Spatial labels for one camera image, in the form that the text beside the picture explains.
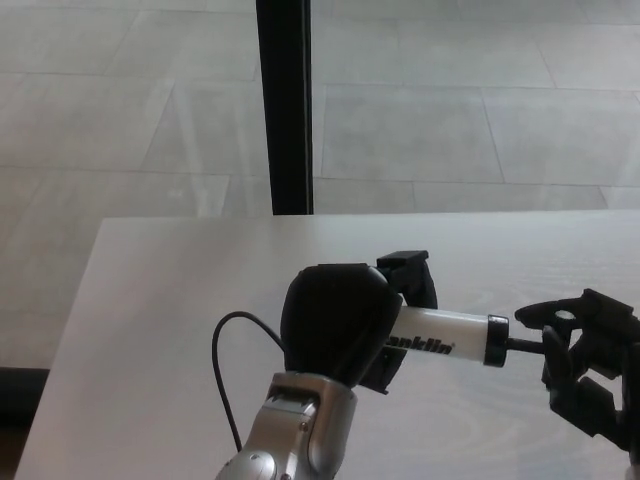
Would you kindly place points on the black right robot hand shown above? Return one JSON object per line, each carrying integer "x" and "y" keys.
{"x": 600, "y": 350}

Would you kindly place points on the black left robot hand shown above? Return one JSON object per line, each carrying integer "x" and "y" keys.
{"x": 335, "y": 320}

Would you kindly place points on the white Franklin air pump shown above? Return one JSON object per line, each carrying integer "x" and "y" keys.
{"x": 450, "y": 327}

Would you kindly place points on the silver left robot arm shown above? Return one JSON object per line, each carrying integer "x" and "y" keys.
{"x": 295, "y": 430}

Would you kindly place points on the black window frame post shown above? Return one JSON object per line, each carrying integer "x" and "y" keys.
{"x": 287, "y": 105}

